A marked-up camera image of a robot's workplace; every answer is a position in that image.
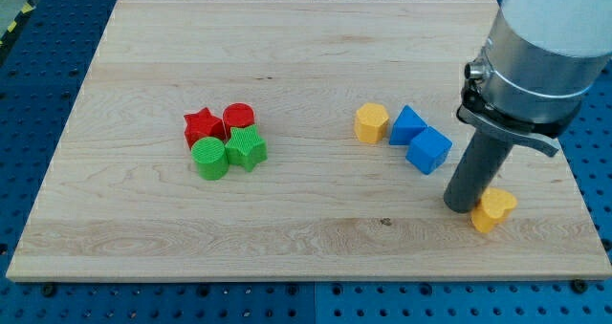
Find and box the blue triangle block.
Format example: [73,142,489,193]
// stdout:
[389,105,427,145]

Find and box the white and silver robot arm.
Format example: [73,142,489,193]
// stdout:
[444,0,611,213]

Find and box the blue cube block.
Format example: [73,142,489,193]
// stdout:
[405,127,452,175]

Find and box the yellow hexagon block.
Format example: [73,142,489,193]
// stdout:
[354,102,389,143]

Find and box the yellow heart block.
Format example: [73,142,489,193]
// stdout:
[470,187,518,233]

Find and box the red star block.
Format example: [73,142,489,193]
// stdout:
[184,107,227,148]

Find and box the green cylinder block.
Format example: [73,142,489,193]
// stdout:
[191,137,229,181]

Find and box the green star block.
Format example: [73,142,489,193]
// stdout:
[226,124,267,172]

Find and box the red cylinder block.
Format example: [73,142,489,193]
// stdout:
[222,102,255,139]

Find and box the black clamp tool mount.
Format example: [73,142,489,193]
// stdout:
[456,61,581,157]

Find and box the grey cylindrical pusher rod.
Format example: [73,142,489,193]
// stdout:
[444,131,513,213]

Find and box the wooden board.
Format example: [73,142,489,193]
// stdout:
[7,0,611,283]

